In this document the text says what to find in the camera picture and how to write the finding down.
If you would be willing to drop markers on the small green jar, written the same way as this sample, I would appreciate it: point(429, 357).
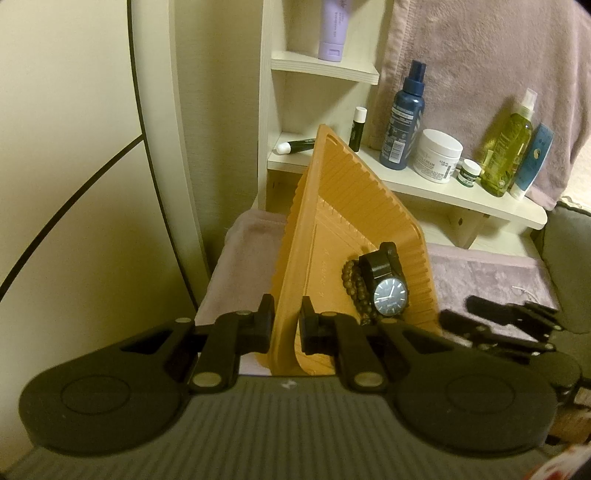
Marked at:
point(469, 174)

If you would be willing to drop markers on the dark green white-capped tube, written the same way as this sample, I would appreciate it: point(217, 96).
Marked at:
point(298, 145)

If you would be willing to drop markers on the grey cushion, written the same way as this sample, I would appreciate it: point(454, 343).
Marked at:
point(570, 249)

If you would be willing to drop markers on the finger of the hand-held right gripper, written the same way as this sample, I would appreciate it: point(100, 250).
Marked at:
point(480, 330)
point(508, 311)

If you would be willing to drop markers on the blue and white tube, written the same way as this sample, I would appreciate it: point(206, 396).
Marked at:
point(533, 161)

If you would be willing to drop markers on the dark blue spray bottle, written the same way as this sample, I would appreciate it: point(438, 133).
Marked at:
point(400, 129)

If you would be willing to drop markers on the black white lip balm stick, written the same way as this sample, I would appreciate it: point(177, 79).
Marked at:
point(358, 131)

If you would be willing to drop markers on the patterned cloth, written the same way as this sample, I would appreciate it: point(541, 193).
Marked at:
point(572, 464)

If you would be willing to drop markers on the orange plastic basket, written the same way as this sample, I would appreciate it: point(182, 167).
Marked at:
point(332, 221)

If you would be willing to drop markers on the white corner shelf unit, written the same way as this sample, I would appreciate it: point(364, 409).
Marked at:
point(286, 92)

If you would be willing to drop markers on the white cream jar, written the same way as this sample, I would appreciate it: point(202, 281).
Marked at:
point(436, 157)

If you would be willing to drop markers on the lilac tube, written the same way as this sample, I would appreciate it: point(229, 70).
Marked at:
point(333, 27)

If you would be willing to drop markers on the pink plush towel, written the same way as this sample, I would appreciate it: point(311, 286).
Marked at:
point(480, 60)

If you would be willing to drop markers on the green spray bottle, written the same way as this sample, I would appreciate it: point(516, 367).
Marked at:
point(505, 147)

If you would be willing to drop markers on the black wristwatch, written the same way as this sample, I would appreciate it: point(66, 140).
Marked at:
point(390, 293)

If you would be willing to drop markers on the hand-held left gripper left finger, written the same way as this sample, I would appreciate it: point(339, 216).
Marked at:
point(264, 323)

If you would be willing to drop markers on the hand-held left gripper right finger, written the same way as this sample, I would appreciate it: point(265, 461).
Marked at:
point(308, 325)

